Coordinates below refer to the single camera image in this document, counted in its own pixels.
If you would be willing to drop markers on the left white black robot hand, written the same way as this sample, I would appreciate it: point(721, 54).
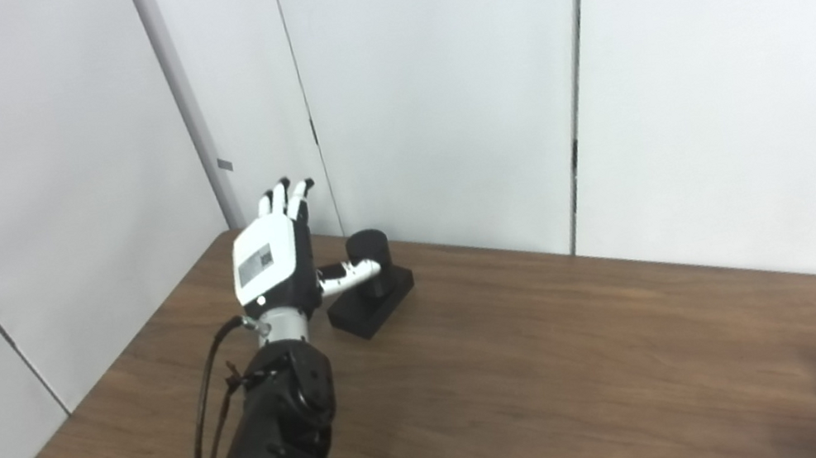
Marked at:
point(267, 262)

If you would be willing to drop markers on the black cylindrical peg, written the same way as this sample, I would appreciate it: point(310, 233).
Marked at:
point(376, 310)

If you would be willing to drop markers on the small gray wall tag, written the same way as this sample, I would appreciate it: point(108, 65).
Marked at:
point(224, 163)

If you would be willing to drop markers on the gray vertical wall post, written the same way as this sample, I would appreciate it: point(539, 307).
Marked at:
point(185, 109)

